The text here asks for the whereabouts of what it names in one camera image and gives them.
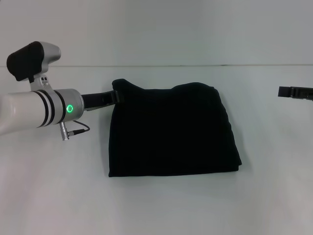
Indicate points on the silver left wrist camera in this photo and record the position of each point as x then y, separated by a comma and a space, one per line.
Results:
34, 61

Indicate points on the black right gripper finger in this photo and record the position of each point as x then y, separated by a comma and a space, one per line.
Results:
293, 93

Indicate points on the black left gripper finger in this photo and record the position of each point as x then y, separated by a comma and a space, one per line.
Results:
116, 96

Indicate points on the black t-shirt with FREE print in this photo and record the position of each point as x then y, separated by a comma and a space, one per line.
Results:
171, 132

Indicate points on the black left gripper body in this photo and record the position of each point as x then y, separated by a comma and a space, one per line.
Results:
95, 101

